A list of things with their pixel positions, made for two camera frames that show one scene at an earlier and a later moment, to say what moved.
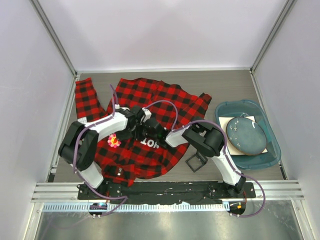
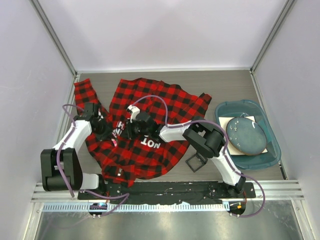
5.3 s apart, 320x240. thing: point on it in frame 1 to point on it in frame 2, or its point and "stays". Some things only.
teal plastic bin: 243,108 stays
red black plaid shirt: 121,158 stays
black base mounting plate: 166,190 stays
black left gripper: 124,137 to 107,134
